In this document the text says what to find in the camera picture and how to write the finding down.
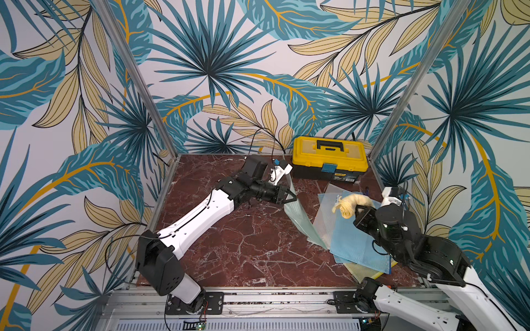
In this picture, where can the cream wiping cloth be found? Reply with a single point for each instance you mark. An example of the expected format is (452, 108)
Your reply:
(347, 205)

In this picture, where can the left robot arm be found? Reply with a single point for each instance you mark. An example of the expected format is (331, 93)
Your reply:
(159, 254)

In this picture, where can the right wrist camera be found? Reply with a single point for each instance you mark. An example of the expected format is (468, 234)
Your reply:
(394, 195)

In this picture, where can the green-edged mesh document bag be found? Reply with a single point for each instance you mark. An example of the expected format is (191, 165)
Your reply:
(297, 214)

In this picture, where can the white blue-edged mesh document bag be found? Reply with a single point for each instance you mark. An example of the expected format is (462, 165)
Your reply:
(324, 222)

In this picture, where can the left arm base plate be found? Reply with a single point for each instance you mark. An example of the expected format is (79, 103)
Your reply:
(211, 303)

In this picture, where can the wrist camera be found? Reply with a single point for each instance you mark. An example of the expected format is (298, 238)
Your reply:
(394, 195)
(256, 166)

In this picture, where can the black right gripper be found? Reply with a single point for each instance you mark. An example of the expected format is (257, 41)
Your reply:
(364, 216)

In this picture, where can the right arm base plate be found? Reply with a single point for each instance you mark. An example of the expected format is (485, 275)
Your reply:
(354, 302)

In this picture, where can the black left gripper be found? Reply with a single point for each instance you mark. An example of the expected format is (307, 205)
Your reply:
(280, 197)

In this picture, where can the yellow black toolbox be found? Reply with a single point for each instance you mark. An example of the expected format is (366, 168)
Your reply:
(328, 159)

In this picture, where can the yellow mesh document bag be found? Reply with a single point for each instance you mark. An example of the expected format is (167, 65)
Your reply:
(359, 272)

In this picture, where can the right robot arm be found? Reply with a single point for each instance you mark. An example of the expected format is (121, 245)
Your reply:
(441, 263)

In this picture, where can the aluminium front rail frame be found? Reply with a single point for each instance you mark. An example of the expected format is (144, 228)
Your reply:
(298, 308)

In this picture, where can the light blue mesh document bag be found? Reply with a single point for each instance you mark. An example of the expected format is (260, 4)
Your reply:
(351, 244)

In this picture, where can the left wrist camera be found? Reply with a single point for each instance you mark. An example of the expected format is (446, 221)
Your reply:
(256, 166)

